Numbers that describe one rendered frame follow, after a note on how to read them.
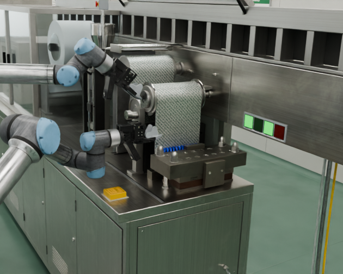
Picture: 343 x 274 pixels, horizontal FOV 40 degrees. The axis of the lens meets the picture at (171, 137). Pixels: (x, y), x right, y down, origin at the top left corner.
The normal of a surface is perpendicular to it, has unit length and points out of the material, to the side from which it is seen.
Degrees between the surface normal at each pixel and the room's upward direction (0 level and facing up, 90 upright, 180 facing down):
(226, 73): 90
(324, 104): 90
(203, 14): 90
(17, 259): 0
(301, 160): 90
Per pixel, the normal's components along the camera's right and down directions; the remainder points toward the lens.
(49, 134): 0.94, 0.06
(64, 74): 0.07, 0.28
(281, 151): -0.85, 0.11
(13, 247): 0.04, -0.96
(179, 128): 0.53, 0.25
